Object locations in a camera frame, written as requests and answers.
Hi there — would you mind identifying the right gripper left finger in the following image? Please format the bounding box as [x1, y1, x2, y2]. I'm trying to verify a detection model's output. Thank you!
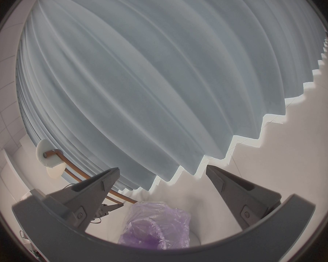
[45, 168, 120, 233]

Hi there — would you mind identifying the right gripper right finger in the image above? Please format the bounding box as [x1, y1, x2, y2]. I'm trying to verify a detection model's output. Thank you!
[206, 165, 282, 233]

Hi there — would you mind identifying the purple plastic bag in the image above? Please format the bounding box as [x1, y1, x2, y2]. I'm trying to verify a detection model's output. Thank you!
[118, 201, 192, 250]

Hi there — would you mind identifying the white trash bin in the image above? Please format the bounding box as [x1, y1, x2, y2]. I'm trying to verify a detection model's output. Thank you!
[189, 227, 202, 247]

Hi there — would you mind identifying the white cushioned wooden chair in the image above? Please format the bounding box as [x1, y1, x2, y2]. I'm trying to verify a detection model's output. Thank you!
[36, 139, 138, 205]

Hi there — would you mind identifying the blue-grey curtain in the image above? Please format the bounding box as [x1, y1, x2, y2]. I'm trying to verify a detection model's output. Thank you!
[15, 0, 328, 193]

